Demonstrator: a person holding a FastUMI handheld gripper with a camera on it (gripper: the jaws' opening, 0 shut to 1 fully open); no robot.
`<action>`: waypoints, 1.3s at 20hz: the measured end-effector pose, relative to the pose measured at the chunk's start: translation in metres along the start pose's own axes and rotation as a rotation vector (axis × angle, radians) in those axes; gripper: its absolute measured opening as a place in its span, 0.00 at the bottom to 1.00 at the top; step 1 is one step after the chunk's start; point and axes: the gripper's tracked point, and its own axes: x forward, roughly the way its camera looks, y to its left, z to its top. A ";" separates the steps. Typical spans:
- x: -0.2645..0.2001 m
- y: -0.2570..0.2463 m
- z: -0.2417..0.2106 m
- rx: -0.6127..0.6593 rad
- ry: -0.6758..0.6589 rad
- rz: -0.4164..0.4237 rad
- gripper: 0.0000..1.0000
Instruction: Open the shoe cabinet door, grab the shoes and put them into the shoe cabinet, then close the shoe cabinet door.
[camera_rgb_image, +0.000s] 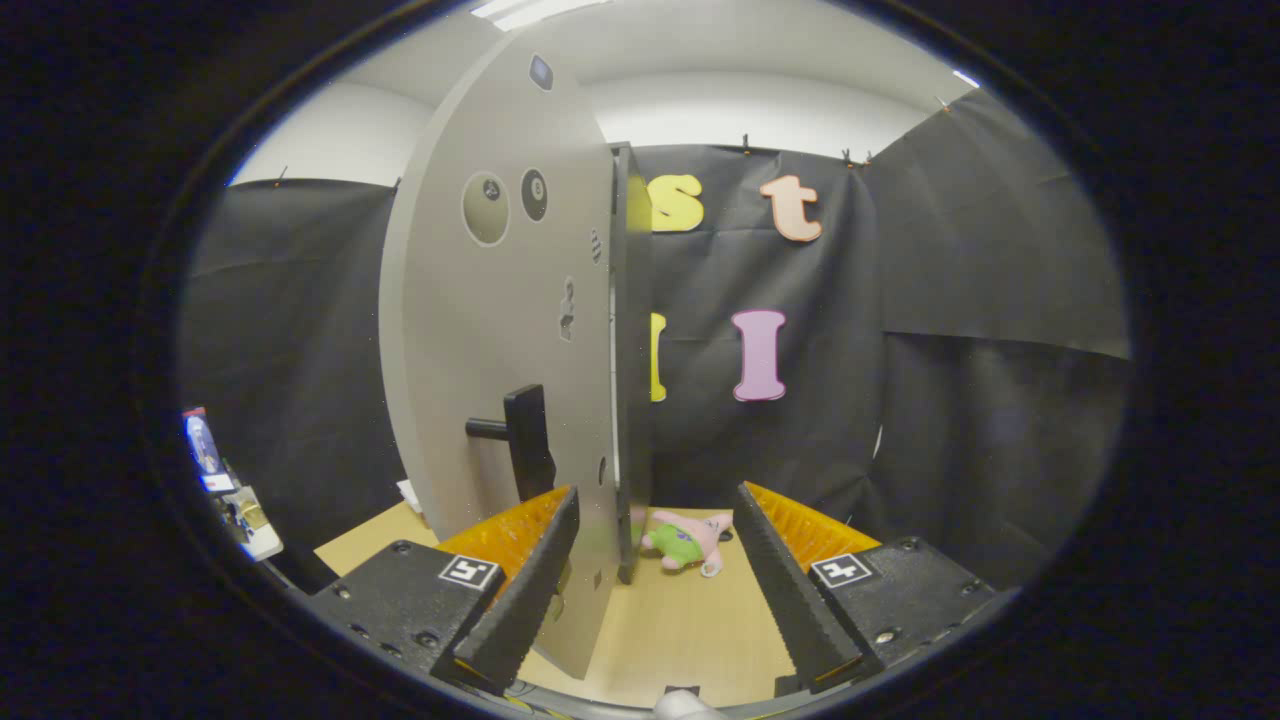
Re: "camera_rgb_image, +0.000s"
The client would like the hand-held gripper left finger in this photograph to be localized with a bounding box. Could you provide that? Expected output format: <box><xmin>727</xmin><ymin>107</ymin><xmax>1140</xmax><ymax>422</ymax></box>
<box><xmin>306</xmin><ymin>485</ymin><xmax>582</xmax><ymax>698</ymax></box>

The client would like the black door handle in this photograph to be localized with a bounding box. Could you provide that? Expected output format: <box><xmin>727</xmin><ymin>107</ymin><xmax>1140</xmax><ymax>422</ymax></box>
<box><xmin>465</xmin><ymin>385</ymin><xmax>558</xmax><ymax>504</ymax></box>

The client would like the plain white shoe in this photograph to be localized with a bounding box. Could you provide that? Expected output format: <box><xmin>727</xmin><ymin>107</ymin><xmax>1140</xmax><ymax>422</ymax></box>
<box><xmin>655</xmin><ymin>692</ymin><xmax>731</xmax><ymax>720</ymax></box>

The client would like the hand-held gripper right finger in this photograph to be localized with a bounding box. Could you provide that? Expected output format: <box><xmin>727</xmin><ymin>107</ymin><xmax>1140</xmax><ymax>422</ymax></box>
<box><xmin>733</xmin><ymin>481</ymin><xmax>1006</xmax><ymax>698</ymax></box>

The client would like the black backdrop cloth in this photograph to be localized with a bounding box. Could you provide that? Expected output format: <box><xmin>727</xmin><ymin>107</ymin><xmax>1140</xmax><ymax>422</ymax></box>
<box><xmin>180</xmin><ymin>85</ymin><xmax>1133</xmax><ymax>591</ymax></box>

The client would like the white side table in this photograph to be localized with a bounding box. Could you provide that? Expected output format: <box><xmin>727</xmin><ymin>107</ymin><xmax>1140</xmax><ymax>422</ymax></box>
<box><xmin>215</xmin><ymin>485</ymin><xmax>284</xmax><ymax>561</ymax></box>

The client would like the light grey shoe cabinet door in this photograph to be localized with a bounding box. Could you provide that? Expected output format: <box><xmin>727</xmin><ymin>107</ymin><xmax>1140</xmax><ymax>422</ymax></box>
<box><xmin>377</xmin><ymin>28</ymin><xmax>626</xmax><ymax>683</ymax></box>

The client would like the dark grey shoe cabinet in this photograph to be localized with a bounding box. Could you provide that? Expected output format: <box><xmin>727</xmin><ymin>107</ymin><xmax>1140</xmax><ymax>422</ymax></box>
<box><xmin>608</xmin><ymin>142</ymin><xmax>657</xmax><ymax>586</ymax></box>

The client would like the pink and green plush toy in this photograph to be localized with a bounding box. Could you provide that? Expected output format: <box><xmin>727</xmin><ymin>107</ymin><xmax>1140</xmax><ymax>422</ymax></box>
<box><xmin>641</xmin><ymin>510</ymin><xmax>734</xmax><ymax>578</ymax></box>

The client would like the long ceiling light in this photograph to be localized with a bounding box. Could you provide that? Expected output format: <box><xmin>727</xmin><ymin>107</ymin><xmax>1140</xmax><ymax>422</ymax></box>
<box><xmin>470</xmin><ymin>0</ymin><xmax>611</xmax><ymax>31</ymax></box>

